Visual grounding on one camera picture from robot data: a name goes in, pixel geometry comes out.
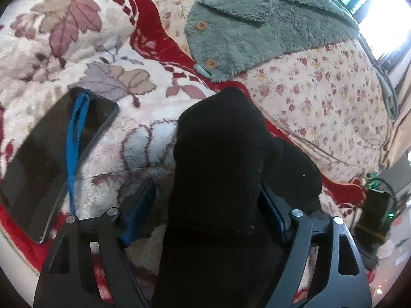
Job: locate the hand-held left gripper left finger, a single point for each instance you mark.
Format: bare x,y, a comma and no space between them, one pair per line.
141,208

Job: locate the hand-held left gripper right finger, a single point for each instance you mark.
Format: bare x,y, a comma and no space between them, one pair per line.
273,213

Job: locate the black pants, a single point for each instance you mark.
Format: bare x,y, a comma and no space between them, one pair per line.
218,166

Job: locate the red white plush blanket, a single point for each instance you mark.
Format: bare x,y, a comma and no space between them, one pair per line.
106,154

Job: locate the black box device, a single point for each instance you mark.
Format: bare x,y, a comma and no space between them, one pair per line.
375,211

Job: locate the black smartphone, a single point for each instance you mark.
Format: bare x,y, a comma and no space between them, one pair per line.
38,166

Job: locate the floral bedsheet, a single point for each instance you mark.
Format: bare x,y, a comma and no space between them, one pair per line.
321,102

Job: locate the grey-green fleece jacket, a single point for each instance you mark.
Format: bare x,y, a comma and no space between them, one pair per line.
257,32

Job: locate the window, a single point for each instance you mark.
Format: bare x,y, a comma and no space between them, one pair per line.
379,29

